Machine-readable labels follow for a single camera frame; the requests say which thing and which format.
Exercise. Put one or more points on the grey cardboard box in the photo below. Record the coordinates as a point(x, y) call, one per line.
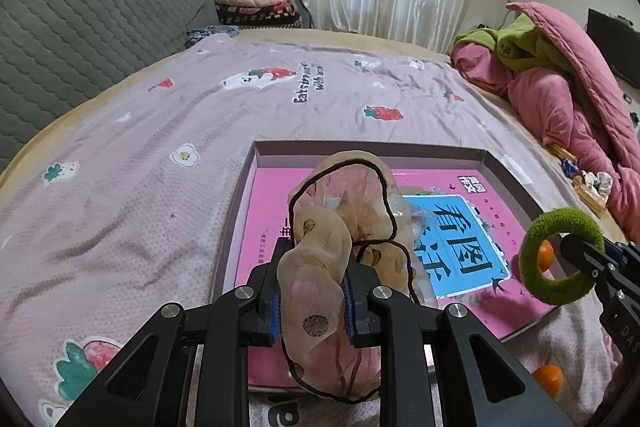
point(240, 217)

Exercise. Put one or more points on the yellow snack stick wrapper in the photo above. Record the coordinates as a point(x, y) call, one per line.
point(590, 199)

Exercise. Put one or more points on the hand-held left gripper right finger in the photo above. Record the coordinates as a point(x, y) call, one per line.
point(350, 314)

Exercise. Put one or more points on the black monitor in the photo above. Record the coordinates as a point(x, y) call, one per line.
point(612, 47)

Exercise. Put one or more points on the green blanket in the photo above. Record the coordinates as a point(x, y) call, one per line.
point(525, 42)

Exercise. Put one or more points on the green fuzzy scrunchie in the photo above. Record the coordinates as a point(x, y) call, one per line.
point(530, 267)

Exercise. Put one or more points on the orange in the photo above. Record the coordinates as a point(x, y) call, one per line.
point(546, 257)
point(548, 381)

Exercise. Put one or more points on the white crumpled wrapper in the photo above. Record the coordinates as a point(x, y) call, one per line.
point(599, 183)

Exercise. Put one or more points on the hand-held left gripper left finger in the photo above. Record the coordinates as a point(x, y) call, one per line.
point(274, 322)

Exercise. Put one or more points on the pink and blue book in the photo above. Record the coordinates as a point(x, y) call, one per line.
point(270, 207)

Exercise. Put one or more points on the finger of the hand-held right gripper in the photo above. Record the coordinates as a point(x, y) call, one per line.
point(595, 264)
point(627, 256)

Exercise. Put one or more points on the dark knitted cloth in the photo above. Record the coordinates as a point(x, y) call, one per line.
point(210, 36)

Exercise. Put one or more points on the blue candy wrapper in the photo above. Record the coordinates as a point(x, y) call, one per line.
point(570, 166)

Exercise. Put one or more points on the beige sheer scrunchie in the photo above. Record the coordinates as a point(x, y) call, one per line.
point(315, 267)

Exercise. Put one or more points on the pink quilt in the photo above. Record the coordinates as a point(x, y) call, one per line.
point(550, 107)

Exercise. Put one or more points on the grey quilted headboard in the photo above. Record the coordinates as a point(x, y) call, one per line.
point(75, 32)

